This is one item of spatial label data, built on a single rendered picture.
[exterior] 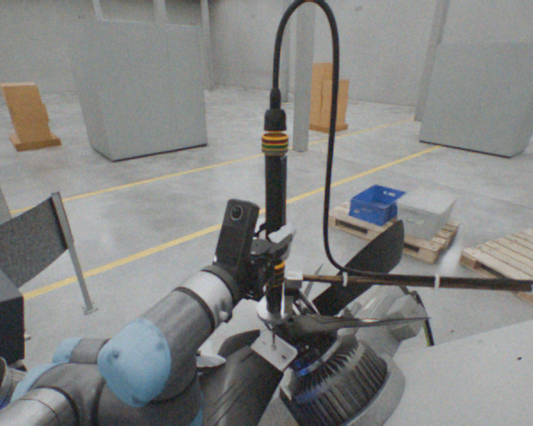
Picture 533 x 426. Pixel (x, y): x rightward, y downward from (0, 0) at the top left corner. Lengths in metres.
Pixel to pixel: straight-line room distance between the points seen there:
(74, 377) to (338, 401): 0.50
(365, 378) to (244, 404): 0.25
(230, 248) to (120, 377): 0.20
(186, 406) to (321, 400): 0.39
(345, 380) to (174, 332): 0.47
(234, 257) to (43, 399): 0.26
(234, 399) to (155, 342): 0.37
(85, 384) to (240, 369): 0.34
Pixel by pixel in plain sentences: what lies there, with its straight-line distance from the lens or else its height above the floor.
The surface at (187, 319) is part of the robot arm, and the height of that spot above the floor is 1.51.
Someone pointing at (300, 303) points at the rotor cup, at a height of 1.26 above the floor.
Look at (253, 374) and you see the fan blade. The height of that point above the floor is 1.19.
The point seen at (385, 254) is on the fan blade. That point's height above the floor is 1.32.
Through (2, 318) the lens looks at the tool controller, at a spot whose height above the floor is 1.19.
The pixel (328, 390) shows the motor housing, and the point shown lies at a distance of 0.78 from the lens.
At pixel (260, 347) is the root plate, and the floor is 1.19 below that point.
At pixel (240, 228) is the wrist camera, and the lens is 0.46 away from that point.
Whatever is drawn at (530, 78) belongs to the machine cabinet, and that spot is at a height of 1.39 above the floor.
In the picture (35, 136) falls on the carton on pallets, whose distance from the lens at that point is 8.47.
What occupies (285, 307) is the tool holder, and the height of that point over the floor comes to 1.32.
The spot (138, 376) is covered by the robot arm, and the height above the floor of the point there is 1.50.
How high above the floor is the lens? 1.77
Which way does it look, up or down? 26 degrees down
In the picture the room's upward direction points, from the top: straight up
